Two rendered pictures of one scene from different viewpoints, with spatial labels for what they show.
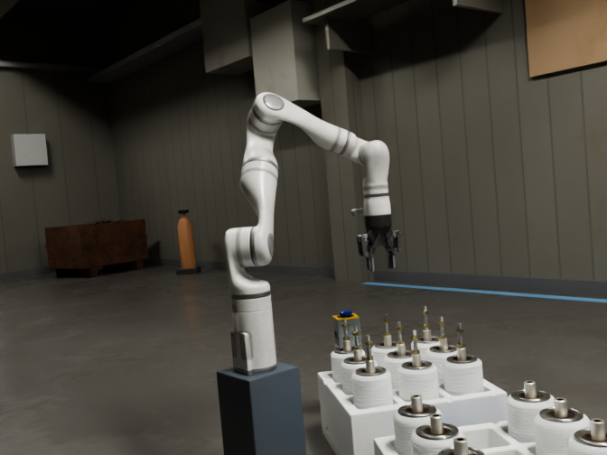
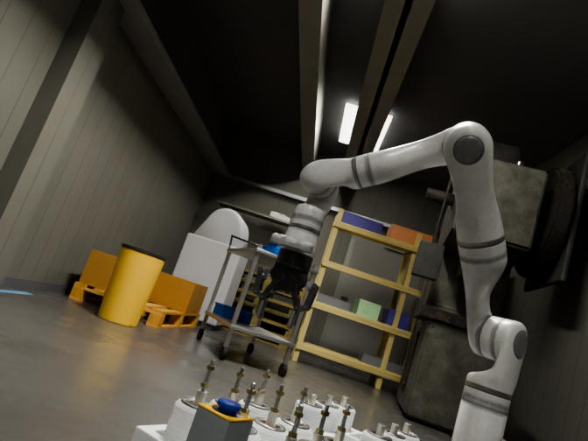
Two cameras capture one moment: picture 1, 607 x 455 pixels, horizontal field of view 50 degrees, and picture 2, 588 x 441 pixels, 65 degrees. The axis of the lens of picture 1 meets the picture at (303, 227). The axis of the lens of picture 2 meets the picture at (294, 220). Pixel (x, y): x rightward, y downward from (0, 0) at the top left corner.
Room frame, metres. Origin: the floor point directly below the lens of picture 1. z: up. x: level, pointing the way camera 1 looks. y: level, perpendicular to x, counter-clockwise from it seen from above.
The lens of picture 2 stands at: (2.56, 0.45, 0.50)
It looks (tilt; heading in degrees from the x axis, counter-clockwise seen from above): 11 degrees up; 224
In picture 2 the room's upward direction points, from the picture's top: 19 degrees clockwise
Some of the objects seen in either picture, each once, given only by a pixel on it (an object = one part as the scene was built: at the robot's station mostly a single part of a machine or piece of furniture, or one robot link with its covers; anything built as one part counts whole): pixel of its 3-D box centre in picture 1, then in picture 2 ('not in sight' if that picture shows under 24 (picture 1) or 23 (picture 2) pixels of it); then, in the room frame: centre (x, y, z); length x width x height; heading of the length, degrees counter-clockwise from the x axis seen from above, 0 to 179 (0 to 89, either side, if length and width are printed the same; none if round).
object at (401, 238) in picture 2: not in sight; (394, 305); (-2.57, -2.36, 0.97); 2.16 x 0.59 x 1.95; 129
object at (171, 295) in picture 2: not in sight; (148, 291); (-0.20, -3.84, 0.24); 1.33 x 0.93 x 0.48; 39
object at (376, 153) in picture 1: (375, 168); (316, 200); (1.81, -0.21, 0.75); 0.09 x 0.07 x 0.15; 14
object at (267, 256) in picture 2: not in sight; (255, 297); (-0.42, -2.54, 0.53); 1.12 x 0.65 x 1.05; 59
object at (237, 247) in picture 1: (247, 264); (495, 358); (1.50, 0.14, 0.54); 0.09 x 0.09 x 0.17; 80
